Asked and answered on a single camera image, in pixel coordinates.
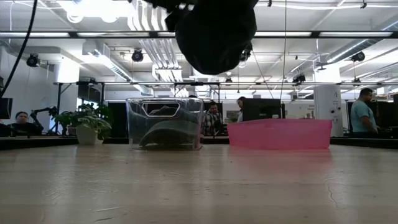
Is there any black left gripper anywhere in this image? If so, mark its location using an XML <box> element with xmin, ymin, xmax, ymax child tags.
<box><xmin>149</xmin><ymin>0</ymin><xmax>200</xmax><ymax>12</ymax></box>

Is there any dark blue cap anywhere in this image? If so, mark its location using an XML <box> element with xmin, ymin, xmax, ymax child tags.
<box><xmin>164</xmin><ymin>0</ymin><xmax>259</xmax><ymax>76</ymax></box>

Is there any clear plastic bin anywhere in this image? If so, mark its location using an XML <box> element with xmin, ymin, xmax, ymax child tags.
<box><xmin>125</xmin><ymin>97</ymin><xmax>205</xmax><ymax>151</ymax></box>

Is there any black computer monitor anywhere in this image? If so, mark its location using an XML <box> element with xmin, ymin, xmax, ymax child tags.
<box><xmin>377</xmin><ymin>101</ymin><xmax>398</xmax><ymax>129</ymax></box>
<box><xmin>241</xmin><ymin>98</ymin><xmax>286</xmax><ymax>123</ymax></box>
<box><xmin>0</xmin><ymin>98</ymin><xmax>14</xmax><ymax>119</ymax></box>

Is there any black overhead light beam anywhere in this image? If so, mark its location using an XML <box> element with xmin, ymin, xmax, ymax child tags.
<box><xmin>0</xmin><ymin>30</ymin><xmax>398</xmax><ymax>39</ymax></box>

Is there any green plant in white pot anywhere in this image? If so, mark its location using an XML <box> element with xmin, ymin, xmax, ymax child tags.
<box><xmin>51</xmin><ymin>103</ymin><xmax>113</xmax><ymax>146</ymax></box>

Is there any black articulated stand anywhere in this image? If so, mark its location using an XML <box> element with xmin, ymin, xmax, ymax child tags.
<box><xmin>30</xmin><ymin>105</ymin><xmax>60</xmax><ymax>135</ymax></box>

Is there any pink plastic bin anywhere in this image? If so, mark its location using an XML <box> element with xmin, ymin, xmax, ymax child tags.
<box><xmin>226</xmin><ymin>118</ymin><xmax>333</xmax><ymax>151</ymax></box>

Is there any white column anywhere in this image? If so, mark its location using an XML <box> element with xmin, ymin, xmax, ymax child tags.
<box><xmin>313</xmin><ymin>85</ymin><xmax>344</xmax><ymax>138</ymax></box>

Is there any thin hanging cable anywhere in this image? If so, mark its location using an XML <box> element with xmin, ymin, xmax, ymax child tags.
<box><xmin>279</xmin><ymin>0</ymin><xmax>287</xmax><ymax>101</ymax></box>

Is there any black aluminium table frame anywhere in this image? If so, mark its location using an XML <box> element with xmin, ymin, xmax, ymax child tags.
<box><xmin>0</xmin><ymin>136</ymin><xmax>398</xmax><ymax>151</ymax></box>

